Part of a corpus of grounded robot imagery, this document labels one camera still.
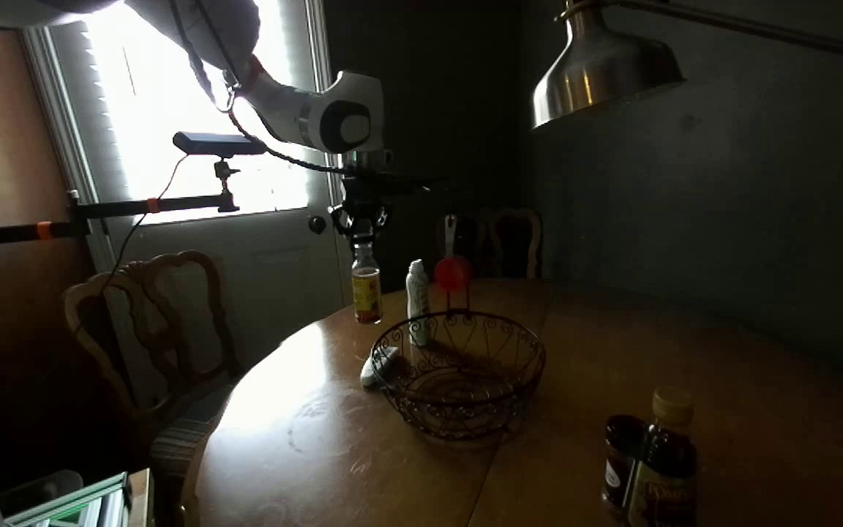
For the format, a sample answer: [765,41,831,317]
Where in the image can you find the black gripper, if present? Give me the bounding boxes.
[307,150,432,242]

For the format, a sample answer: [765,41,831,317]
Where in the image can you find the yellow label bottle red cap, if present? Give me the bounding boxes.
[353,242,380,321]

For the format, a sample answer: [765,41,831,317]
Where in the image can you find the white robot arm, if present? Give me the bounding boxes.
[0,0,420,242]

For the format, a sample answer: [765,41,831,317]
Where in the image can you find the white spray bottle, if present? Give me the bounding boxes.
[404,257,429,349]

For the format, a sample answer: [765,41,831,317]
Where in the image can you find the tall dark syrup bottle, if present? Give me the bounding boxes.
[628,387,697,527]

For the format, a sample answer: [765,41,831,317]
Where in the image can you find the far wooden chair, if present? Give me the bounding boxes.
[477,208,543,277]

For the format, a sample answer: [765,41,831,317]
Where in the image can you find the wooden chair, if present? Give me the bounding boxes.
[64,251,243,479]
[477,208,543,277]

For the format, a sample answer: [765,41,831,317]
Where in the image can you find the silver metal lamp shade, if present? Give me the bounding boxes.
[533,0,683,128]

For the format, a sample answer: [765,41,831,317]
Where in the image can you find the near wooden chair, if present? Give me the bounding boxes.
[64,251,243,479]

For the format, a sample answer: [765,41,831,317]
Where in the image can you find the small dark jar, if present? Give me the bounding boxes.
[600,415,647,519]

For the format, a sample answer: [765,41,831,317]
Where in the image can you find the green box at edge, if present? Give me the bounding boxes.
[4,467,156,527]

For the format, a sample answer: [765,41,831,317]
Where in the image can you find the black camera on stand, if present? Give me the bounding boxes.
[174,131,268,158]

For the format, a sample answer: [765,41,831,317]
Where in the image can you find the dark wire basket with handle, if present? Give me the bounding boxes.
[363,311,546,447]

